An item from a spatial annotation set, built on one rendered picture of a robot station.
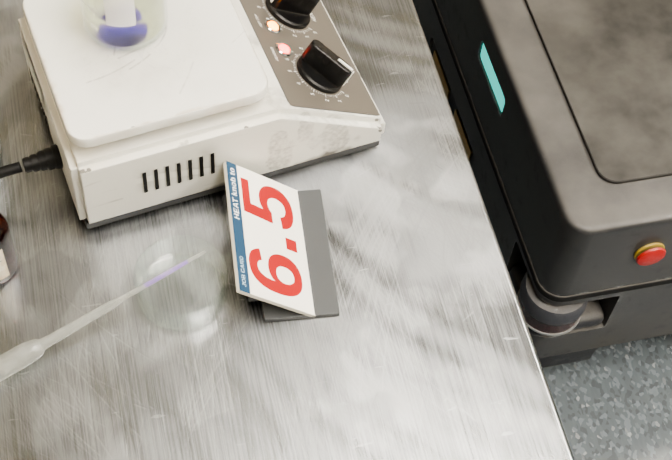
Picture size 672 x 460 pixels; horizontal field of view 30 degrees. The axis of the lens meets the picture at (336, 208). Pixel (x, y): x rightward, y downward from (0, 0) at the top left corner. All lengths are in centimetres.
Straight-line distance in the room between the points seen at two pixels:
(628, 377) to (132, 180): 100
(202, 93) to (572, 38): 77
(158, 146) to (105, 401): 15
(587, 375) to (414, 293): 88
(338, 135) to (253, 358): 15
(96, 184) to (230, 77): 10
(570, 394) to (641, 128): 39
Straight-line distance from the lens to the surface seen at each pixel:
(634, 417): 161
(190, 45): 75
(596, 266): 136
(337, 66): 78
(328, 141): 78
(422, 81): 86
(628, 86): 141
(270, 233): 75
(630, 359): 165
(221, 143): 74
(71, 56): 75
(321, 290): 75
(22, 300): 76
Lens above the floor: 140
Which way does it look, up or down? 56 degrees down
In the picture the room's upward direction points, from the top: 7 degrees clockwise
